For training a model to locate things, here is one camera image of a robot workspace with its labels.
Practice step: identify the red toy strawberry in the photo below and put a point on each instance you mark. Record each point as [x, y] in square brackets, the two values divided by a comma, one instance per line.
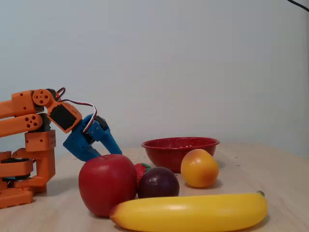
[140, 170]

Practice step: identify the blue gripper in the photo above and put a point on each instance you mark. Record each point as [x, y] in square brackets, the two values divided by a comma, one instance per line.
[80, 142]

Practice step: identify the red toy apple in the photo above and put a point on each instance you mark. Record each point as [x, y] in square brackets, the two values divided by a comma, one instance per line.
[107, 184]

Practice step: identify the red speckled enamel bowl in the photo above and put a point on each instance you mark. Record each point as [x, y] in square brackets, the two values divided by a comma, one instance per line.
[166, 151]

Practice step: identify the yellow toy banana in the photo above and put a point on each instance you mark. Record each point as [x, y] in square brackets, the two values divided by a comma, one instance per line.
[190, 213]

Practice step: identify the dark purple toy plum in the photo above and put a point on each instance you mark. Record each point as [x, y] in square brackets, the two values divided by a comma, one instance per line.
[158, 183]

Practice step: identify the orange yellow toy peach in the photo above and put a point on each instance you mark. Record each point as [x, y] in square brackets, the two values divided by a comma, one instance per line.
[199, 169]

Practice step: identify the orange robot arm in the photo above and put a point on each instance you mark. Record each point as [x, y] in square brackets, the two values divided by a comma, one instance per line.
[38, 166]

